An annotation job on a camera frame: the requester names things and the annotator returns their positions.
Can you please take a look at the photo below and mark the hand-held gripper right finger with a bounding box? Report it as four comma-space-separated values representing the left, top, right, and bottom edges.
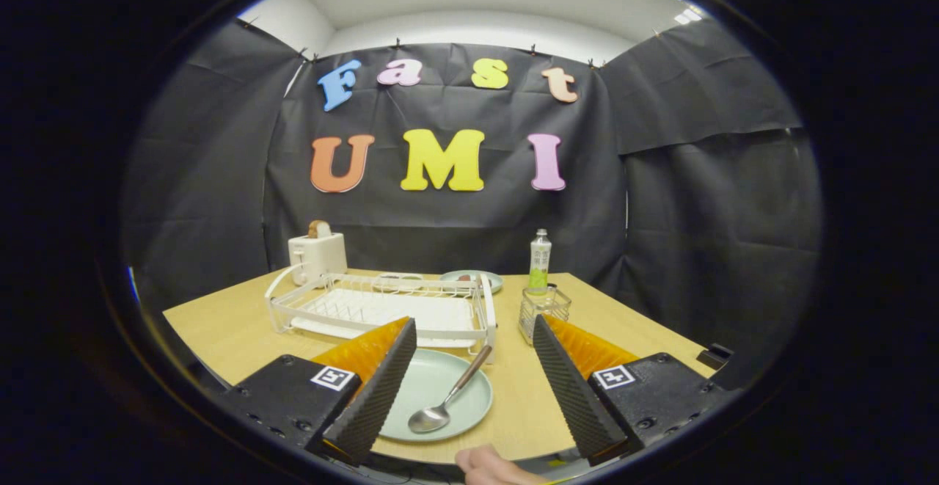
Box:
532, 314, 734, 467

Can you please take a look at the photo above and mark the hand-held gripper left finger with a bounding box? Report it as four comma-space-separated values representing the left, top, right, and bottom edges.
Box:
213, 316, 419, 467

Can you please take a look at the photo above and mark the light green plate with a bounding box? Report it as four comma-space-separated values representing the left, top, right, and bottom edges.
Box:
378, 348, 494, 443

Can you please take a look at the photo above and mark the wooden handled metal spoon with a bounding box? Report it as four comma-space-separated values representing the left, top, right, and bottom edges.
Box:
408, 344, 494, 435

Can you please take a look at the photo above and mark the clear wire basket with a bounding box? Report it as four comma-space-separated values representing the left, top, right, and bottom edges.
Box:
518, 284, 572, 346

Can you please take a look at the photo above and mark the white wire dish rack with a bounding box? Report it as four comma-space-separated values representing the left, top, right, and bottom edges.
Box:
264, 263, 498, 365

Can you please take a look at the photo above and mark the small green meat plate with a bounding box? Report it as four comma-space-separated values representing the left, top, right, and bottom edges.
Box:
440, 270, 504, 295

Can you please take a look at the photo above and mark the white drain tray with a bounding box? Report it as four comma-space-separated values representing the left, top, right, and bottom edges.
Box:
291, 288, 478, 349

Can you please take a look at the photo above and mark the green label drink bottle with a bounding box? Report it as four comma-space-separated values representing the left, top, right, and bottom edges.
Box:
528, 229, 552, 291

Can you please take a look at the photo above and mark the black table clamp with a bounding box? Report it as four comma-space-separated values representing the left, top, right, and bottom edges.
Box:
697, 343, 734, 371

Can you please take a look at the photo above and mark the white toaster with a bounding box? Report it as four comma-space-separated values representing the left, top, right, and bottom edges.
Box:
288, 233, 348, 286

